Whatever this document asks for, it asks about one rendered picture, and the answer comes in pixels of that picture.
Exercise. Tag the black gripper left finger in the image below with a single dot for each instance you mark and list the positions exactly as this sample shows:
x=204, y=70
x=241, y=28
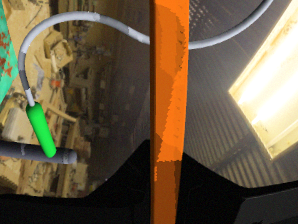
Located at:
x=123, y=199

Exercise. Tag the orange handle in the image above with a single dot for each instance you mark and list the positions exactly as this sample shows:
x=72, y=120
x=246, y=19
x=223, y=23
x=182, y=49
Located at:
x=169, y=50

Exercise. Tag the thin grey bent wire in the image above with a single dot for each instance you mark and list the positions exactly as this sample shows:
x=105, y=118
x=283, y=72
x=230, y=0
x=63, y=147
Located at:
x=46, y=151

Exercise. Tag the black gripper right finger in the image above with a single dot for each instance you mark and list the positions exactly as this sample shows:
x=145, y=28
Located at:
x=208, y=198

